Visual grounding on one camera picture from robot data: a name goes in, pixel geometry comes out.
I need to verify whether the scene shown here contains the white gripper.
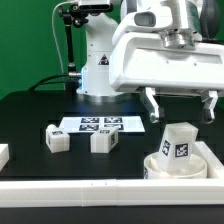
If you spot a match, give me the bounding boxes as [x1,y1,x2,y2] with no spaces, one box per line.
[109,32,224,124]

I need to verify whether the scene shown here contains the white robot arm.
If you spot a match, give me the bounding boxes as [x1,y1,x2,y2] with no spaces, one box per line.
[78,0,224,123]

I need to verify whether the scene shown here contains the white marker sheet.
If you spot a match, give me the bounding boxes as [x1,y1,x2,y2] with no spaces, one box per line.
[59,116,145,133]

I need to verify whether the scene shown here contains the white U-shaped fence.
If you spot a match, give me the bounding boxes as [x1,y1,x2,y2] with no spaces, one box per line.
[0,141,224,208]

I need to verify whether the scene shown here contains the white cable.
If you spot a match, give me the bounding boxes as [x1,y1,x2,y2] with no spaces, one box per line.
[51,0,78,92]

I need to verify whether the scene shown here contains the camera on mount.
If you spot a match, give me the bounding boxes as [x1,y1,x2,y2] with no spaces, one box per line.
[78,0,113,13]

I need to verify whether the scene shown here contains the black cables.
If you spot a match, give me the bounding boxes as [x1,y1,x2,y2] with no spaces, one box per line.
[28,73,72,92]

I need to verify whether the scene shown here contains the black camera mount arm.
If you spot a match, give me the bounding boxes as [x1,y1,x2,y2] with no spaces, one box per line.
[58,4,100,93]

